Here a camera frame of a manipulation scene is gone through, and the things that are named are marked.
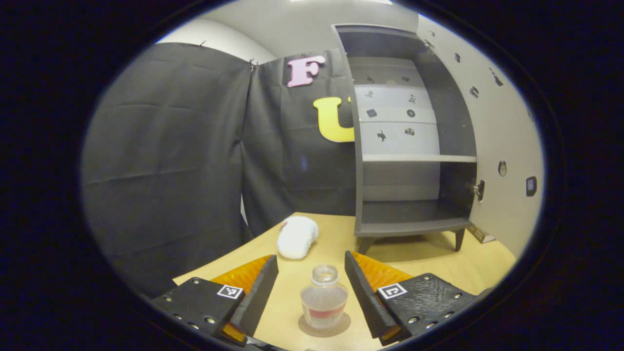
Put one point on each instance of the clear plastic bottle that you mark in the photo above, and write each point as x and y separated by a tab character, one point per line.
324	300

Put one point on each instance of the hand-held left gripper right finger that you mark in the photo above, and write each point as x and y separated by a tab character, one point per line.
366	302

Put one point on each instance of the dark grey cabinet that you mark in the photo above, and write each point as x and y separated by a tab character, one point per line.
404	214

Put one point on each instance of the brown book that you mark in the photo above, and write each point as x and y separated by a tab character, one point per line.
481	234

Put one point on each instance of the grey cabinet shelf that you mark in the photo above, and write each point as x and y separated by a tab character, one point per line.
419	158

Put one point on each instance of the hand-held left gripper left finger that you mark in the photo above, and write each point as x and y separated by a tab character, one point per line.
258	302

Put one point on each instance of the brown round coaster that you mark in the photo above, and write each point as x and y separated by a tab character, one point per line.
341	327

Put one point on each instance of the black backdrop cloth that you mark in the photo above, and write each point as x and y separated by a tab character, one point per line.
170	161

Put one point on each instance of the white plush toy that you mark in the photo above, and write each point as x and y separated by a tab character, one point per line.
297	237

